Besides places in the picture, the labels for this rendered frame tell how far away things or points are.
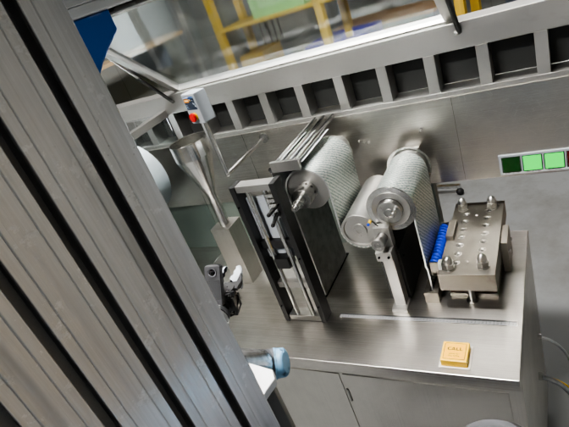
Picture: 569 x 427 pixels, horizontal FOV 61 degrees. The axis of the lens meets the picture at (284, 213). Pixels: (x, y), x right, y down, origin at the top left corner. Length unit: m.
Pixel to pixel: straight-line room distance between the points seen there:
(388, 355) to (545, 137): 0.80
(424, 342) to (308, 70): 0.95
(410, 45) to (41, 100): 1.37
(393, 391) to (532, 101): 0.95
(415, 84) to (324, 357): 0.93
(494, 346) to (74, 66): 1.31
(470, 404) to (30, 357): 1.34
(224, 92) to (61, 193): 1.60
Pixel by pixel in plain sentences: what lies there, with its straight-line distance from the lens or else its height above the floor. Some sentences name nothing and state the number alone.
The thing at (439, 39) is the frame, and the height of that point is 1.62.
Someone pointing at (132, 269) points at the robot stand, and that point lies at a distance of 0.37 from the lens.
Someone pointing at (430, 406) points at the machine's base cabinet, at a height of 0.72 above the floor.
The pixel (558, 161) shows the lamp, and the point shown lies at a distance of 1.70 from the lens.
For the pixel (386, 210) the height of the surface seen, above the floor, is 1.26.
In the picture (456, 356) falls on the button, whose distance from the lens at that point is 1.44.
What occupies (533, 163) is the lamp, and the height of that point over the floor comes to 1.18.
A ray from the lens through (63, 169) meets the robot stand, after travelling 0.34.
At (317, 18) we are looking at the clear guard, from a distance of 1.55.
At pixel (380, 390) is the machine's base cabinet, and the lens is 1.62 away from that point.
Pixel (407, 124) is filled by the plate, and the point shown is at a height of 1.37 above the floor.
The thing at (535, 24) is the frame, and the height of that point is 1.60.
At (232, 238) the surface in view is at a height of 1.13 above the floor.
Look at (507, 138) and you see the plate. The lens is 1.68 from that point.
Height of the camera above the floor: 1.97
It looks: 26 degrees down
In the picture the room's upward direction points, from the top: 21 degrees counter-clockwise
